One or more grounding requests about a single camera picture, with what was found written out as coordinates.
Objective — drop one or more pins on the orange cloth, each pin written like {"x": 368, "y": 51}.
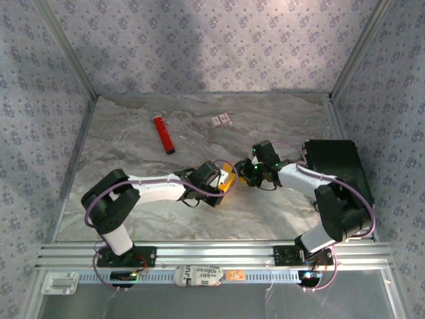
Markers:
{"x": 231, "y": 186}

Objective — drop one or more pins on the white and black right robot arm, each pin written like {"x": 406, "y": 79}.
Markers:
{"x": 299, "y": 182}

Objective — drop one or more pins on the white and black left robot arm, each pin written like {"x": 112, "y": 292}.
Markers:
{"x": 159, "y": 191}

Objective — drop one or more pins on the small card box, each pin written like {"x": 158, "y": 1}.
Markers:
{"x": 220, "y": 120}

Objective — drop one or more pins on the red glitter tube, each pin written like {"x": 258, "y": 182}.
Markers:
{"x": 163, "y": 133}

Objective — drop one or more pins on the black hard case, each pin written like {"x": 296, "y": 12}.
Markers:
{"x": 335, "y": 156}

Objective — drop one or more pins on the orange label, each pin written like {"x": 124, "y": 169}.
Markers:
{"x": 235, "y": 275}

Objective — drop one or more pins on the newspaper wrapped roll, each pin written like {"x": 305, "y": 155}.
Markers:
{"x": 199, "y": 276}

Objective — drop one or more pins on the clear acrylic panel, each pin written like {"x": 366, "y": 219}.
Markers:
{"x": 216, "y": 302}

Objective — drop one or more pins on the black right controller board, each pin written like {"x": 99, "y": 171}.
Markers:
{"x": 308, "y": 277}

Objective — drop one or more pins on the black controller board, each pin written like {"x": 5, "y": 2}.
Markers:
{"x": 308, "y": 277}
{"x": 123, "y": 276}

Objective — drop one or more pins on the black left controller board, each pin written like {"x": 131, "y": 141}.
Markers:
{"x": 123, "y": 276}

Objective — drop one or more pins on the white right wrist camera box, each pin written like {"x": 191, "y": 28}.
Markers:
{"x": 256, "y": 163}

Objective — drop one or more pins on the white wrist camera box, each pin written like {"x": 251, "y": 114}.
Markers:
{"x": 224, "y": 177}
{"x": 256, "y": 163}

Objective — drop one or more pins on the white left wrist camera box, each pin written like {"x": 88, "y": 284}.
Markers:
{"x": 224, "y": 177}

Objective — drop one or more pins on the aluminium mounting rail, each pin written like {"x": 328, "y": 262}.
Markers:
{"x": 216, "y": 254}

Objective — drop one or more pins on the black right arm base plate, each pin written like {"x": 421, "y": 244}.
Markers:
{"x": 282, "y": 256}

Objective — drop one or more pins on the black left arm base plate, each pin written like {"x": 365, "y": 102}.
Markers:
{"x": 149, "y": 256}

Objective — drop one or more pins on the aluminium frame post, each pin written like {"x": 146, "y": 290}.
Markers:
{"x": 68, "y": 50}
{"x": 359, "y": 50}

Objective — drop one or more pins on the white plastic bracket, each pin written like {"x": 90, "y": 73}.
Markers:
{"x": 60, "y": 283}

